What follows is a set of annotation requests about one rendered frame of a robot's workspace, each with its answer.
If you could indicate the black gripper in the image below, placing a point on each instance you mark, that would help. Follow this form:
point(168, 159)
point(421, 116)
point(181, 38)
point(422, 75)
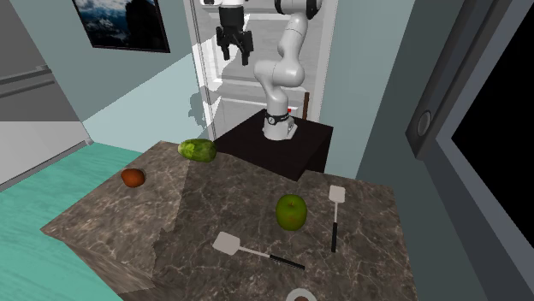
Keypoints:
point(232, 18)

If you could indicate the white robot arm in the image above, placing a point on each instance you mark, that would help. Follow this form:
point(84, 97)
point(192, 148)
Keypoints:
point(277, 75)

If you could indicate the white panelled door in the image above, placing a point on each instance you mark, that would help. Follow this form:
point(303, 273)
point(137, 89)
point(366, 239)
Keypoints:
point(244, 89)

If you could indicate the green cucumber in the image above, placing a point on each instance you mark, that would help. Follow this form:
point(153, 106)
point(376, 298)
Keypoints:
point(197, 150)

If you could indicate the black robot stand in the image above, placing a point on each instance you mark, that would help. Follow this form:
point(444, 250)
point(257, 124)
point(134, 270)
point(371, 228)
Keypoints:
point(271, 152)

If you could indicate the brown round fruit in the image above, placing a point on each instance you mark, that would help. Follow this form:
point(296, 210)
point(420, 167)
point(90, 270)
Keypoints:
point(133, 178)

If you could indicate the green apple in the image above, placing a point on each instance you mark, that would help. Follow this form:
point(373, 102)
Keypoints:
point(291, 213)

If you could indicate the grey refrigerator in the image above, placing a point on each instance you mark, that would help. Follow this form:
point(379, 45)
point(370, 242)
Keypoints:
point(33, 137)

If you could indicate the white bowl with brown inside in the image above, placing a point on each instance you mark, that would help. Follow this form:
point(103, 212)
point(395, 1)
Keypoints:
point(301, 295)

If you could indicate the dark grey framed window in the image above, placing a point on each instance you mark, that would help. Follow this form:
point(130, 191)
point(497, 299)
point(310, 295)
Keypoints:
point(496, 125)

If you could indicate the dark framed wall picture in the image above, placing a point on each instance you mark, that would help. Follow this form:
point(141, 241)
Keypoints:
point(125, 23)

